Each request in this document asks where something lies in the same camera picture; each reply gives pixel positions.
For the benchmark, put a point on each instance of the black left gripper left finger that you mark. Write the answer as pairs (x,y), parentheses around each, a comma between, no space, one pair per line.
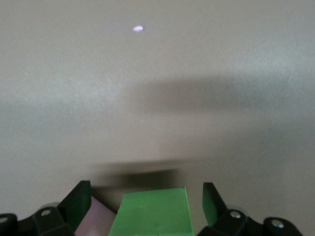
(71,211)

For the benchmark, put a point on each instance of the tiny pale foam crumb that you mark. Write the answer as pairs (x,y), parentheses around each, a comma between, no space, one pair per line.
(137,28)

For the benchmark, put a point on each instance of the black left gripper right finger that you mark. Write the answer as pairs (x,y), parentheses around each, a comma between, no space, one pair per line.
(231,223)

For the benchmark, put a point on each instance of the green foam cube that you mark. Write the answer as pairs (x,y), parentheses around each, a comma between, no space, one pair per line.
(152,214)

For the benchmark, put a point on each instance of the pink foam cube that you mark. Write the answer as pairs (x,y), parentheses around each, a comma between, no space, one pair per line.
(94,218)

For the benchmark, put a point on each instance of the brown table cover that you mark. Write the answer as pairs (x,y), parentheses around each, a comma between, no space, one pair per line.
(73,98)

